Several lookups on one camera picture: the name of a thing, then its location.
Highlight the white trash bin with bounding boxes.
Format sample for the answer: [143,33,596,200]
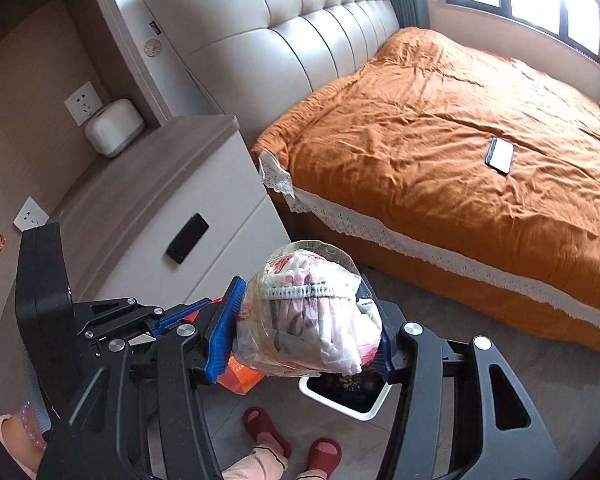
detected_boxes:
[298,372,392,422]

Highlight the person's left forearm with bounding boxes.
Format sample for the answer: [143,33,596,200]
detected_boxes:
[0,410,48,480]

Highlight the pink bead bracelet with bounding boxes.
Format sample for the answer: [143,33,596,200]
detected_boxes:
[17,399,49,453]

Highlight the dark red slipper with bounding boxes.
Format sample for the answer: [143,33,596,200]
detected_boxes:
[243,406,292,457]
[306,438,342,477]

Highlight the bed with orange cover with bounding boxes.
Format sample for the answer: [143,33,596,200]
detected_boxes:
[250,27,600,354]

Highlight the person's feet in red slippers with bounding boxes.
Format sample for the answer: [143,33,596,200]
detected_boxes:
[220,444,341,480]

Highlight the white tissue box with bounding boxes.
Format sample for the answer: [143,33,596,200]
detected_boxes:
[84,98,146,159]

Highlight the clear bag of wrappers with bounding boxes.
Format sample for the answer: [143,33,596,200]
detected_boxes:
[236,240,384,379]

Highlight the orange snack packet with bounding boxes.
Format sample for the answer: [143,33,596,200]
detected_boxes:
[187,300,268,396]

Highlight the white wall socket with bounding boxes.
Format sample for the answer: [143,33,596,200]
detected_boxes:
[63,81,112,128]
[13,196,50,233]

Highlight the white smartphone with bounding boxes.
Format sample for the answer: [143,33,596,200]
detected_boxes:
[485,136,515,175]

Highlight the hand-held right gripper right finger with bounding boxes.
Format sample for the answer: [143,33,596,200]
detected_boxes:
[360,275,563,480]

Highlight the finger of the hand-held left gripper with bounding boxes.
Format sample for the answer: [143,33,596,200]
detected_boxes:
[76,297,226,343]

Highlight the beige padded headboard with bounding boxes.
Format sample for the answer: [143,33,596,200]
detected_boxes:
[140,0,401,150]

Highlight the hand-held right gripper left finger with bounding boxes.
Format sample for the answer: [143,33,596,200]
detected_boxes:
[37,276,249,480]

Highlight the black drawer handle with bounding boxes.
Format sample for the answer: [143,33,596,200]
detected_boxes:
[165,213,210,265]

